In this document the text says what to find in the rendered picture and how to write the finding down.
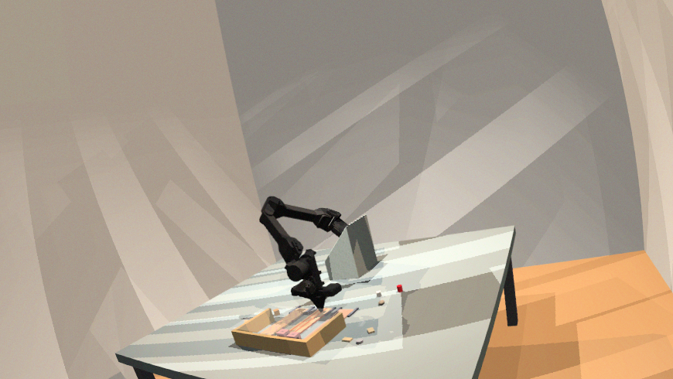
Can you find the brown open wooden tray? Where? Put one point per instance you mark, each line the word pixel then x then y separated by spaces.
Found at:
pixel 287 329

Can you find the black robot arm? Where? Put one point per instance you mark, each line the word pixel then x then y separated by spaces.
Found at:
pixel 291 248

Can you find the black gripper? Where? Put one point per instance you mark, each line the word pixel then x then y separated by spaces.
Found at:
pixel 318 298

